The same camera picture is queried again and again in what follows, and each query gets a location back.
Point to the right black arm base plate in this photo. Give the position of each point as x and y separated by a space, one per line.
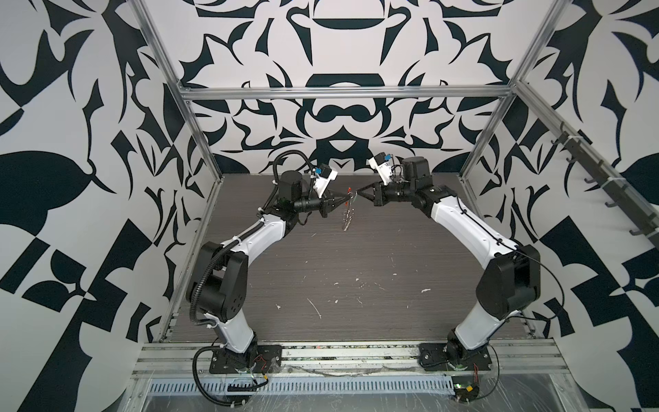
451 356

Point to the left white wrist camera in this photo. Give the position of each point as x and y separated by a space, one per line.
321 178

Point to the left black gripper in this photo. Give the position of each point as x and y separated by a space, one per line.
323 203

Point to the white slotted cable duct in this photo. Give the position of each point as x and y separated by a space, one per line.
287 386

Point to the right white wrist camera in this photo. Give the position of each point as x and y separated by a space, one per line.
381 163

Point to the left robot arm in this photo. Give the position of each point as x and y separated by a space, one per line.
217 289

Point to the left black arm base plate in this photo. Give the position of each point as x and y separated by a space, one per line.
252 360

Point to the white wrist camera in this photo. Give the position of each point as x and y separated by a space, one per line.
381 163
321 178

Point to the aluminium front rail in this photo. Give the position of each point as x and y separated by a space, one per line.
337 359

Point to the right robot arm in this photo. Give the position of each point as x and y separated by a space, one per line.
511 280

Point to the aluminium frame back bar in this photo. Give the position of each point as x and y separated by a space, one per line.
352 92

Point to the grey hook rack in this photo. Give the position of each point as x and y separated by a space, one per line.
602 175

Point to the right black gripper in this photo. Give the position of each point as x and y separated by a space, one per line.
380 194

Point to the right small circuit board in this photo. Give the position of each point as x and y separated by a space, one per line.
465 391

